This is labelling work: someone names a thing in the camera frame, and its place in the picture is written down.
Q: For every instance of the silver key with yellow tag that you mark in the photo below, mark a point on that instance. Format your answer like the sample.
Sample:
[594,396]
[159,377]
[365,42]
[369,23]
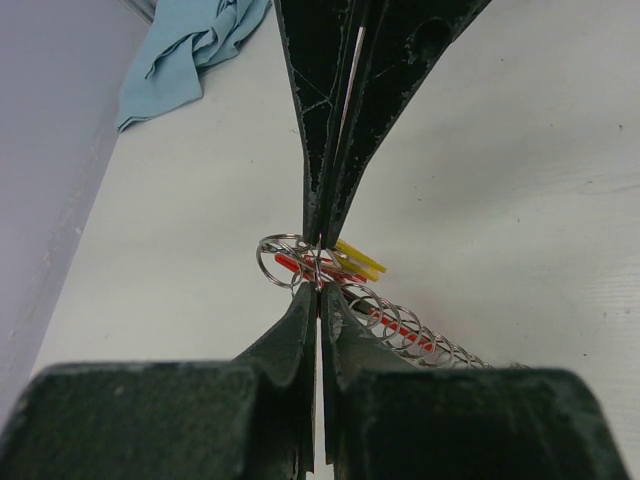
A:
[356,262]

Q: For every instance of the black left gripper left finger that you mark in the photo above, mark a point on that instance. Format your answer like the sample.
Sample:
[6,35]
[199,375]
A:
[248,418]

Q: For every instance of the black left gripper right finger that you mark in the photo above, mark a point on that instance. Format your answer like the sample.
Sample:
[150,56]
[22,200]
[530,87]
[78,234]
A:
[388,419]

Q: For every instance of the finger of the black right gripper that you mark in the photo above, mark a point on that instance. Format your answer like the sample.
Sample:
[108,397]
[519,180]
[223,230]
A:
[402,42]
[319,41]

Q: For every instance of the light blue cloth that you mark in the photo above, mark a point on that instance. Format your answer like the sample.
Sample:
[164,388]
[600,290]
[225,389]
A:
[184,39]

